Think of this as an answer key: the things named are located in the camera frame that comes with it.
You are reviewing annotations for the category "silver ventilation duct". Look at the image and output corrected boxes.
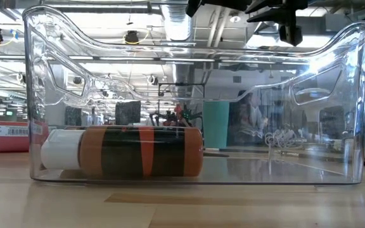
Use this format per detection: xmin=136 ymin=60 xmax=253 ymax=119
xmin=160 ymin=0 xmax=198 ymax=42

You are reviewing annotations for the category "white cable bundle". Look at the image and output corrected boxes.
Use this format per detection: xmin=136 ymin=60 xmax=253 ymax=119
xmin=264 ymin=128 xmax=301 ymax=149

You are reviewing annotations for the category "teal plastic cup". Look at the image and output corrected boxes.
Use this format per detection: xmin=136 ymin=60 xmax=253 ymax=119
xmin=202 ymin=100 xmax=231 ymax=149

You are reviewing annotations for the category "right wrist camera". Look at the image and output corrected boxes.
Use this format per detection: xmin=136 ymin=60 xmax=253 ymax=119
xmin=278 ymin=22 xmax=304 ymax=47

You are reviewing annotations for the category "orange paint bottle black label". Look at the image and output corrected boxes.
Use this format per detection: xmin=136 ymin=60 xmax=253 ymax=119
xmin=41 ymin=125 xmax=204 ymax=178

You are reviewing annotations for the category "large red paint bottle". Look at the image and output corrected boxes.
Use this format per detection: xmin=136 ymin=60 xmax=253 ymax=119
xmin=0 ymin=120 xmax=49 ymax=155

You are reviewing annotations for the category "clear plastic bin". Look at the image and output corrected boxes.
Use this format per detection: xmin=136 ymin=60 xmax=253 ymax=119
xmin=22 ymin=4 xmax=365 ymax=186

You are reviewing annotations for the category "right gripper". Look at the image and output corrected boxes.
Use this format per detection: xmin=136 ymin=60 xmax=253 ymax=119
xmin=185 ymin=0 xmax=309 ymax=23

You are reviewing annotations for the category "black wall panel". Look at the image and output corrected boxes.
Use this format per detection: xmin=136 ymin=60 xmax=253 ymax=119
xmin=115 ymin=101 xmax=142 ymax=126
xmin=64 ymin=106 xmax=82 ymax=127

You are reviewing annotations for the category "person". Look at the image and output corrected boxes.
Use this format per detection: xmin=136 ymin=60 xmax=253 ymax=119
xmin=233 ymin=90 xmax=269 ymax=146

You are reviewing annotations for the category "thin black paint brush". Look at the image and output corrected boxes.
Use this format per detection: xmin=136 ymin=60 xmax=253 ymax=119
xmin=203 ymin=151 xmax=231 ymax=158
xmin=277 ymin=149 xmax=365 ymax=167
xmin=219 ymin=147 xmax=285 ymax=156

